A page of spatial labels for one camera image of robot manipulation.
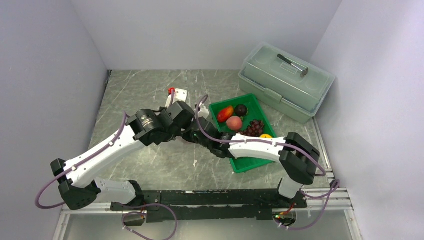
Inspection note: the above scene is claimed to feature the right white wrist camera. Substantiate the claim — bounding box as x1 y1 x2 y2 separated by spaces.
195 104 210 119

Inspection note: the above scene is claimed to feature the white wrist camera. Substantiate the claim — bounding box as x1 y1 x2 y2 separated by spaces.
165 87 188 108
195 104 210 119

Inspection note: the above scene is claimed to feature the aluminium frame rail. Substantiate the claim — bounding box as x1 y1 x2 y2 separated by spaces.
52 119 362 240

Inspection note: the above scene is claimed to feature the dark purple mangosteen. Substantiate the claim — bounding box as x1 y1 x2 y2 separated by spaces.
234 104 248 118

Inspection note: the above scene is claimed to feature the yellow orange fruit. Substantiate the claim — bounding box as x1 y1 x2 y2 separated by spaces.
260 133 273 139

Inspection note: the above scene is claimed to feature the pink peach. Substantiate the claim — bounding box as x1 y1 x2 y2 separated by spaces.
226 116 243 131

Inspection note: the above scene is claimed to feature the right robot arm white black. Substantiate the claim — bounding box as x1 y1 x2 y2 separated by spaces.
181 117 325 208

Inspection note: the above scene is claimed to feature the red mango fruit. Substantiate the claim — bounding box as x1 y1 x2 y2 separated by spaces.
216 105 234 123

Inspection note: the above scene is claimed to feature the purple grape bunch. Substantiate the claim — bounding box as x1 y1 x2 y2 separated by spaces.
239 119 265 137

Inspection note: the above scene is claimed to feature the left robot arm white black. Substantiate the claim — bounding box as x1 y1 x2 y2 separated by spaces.
51 101 195 210

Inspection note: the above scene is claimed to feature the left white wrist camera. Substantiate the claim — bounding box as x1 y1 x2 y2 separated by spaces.
165 87 188 108

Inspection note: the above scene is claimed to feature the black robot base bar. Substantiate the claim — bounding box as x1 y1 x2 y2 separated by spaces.
110 188 307 223

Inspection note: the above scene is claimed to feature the pale green lidded storage box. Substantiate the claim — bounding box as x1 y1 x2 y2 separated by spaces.
238 43 336 124

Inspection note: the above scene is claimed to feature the green plastic tray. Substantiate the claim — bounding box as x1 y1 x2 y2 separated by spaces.
208 93 277 174

